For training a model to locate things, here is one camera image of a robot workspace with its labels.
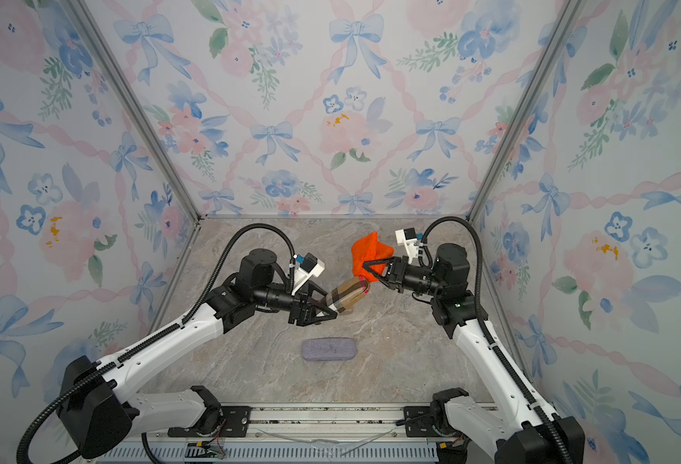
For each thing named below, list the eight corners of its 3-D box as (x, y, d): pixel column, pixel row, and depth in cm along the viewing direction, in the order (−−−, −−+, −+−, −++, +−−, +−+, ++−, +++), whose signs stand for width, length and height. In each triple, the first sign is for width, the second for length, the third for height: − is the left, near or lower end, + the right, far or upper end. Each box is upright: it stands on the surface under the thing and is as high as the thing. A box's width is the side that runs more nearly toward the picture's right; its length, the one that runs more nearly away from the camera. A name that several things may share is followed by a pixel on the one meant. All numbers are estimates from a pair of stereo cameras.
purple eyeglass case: (301, 362, 86) (300, 358, 83) (303, 342, 90) (302, 337, 87) (356, 362, 86) (356, 358, 83) (355, 342, 90) (356, 337, 87)
